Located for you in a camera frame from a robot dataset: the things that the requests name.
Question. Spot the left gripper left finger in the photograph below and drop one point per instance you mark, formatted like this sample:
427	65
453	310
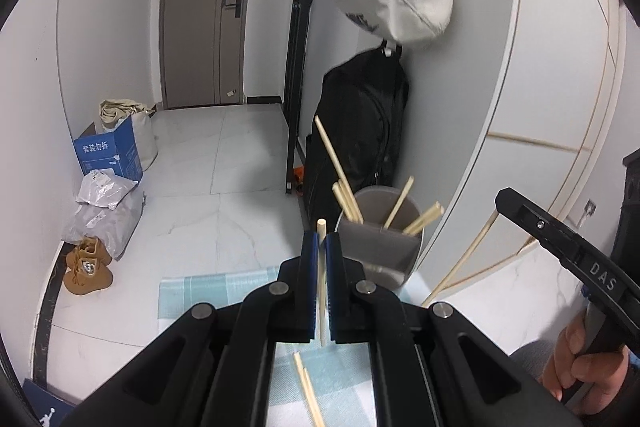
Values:
296	311

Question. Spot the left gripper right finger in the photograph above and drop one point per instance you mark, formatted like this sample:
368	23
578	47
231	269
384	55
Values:
346	316

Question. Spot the right hand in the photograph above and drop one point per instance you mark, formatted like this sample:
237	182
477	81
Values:
605	372

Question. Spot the white utensil holder cup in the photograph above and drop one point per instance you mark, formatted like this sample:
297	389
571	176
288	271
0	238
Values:
388	256

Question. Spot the teal plaid tablecloth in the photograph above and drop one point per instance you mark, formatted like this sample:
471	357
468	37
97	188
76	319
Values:
340	374

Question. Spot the orange object on floor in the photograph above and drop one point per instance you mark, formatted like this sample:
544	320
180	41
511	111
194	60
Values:
298	179

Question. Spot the black backpack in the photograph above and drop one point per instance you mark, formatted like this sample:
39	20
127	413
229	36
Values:
362	108

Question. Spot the grey plastic parcel bag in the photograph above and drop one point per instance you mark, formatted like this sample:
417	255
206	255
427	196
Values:
113	227

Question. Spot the tan suede boot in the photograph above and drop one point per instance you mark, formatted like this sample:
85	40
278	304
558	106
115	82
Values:
85	275
89	247

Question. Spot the white plastic parcel bag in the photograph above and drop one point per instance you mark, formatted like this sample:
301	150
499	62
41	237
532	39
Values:
104	189

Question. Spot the blue cardboard box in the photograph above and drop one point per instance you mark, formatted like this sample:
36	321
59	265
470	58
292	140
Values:
116	150

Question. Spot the beige canvas bag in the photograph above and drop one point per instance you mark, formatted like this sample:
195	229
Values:
115	112

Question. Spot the blue jordan shoe box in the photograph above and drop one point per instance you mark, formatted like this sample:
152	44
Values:
49	409

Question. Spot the grey entrance door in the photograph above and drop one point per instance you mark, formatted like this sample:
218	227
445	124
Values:
202	52

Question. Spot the black metal rack frame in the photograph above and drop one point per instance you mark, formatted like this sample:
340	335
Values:
294	75

